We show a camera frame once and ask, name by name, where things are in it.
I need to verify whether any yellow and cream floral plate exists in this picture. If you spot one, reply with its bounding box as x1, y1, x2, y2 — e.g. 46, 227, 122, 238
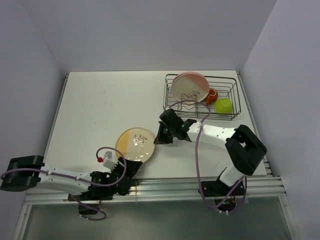
115, 127, 155, 163

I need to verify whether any pink and cream floral plate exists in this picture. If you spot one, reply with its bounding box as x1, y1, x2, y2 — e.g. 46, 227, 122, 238
171, 75, 210, 102

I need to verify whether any orange and black cup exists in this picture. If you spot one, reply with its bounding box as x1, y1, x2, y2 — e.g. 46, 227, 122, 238
205, 88, 219, 106

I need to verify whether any white and green square bowl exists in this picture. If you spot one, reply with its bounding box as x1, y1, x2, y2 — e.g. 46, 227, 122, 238
213, 98, 233, 114

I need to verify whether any pink plastic plate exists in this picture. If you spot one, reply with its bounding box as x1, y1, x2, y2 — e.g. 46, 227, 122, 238
174, 71, 204, 79

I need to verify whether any black wire dish rack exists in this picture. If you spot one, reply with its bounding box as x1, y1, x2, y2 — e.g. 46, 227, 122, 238
172, 75, 242, 121

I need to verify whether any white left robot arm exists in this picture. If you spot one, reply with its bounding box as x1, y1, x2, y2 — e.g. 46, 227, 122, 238
0, 155, 143, 200

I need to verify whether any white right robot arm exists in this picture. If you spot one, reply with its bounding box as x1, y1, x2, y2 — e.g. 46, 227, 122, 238
153, 109, 267, 195

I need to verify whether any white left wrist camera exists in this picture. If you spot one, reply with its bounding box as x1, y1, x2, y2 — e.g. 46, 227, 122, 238
102, 150, 123, 170

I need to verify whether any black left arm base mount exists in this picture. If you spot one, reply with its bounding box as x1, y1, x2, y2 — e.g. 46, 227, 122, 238
67, 193, 113, 221

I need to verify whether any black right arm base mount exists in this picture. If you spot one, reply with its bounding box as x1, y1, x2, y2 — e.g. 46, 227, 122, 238
201, 179, 246, 212

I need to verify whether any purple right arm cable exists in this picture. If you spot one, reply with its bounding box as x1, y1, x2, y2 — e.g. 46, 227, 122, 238
171, 99, 248, 213

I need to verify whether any aluminium extrusion rail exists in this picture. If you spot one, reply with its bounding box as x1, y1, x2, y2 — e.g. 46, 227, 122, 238
23, 175, 286, 206

